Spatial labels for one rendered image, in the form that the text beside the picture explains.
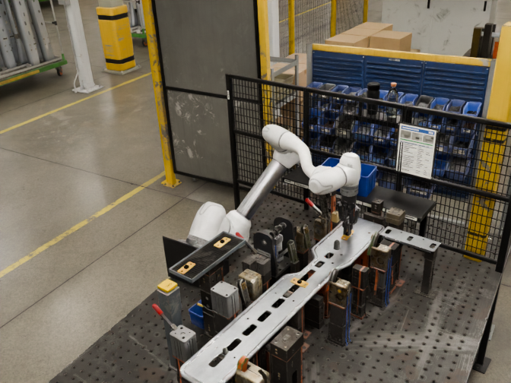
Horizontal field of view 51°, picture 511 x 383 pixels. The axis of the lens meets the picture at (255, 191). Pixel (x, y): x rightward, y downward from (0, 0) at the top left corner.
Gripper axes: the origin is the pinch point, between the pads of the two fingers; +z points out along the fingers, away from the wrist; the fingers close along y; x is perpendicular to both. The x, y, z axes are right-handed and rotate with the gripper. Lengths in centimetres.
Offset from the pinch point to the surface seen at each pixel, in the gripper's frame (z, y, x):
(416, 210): 2.4, 19.6, 40.6
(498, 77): -70, 46, 59
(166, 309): 0, -31, -98
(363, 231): 5.5, 3.9, 9.8
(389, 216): 1.7, 11.4, 24.9
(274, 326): 6, 8, -75
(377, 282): 21.8, 20.9, -5.5
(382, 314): 35.8, 26.9, -10.6
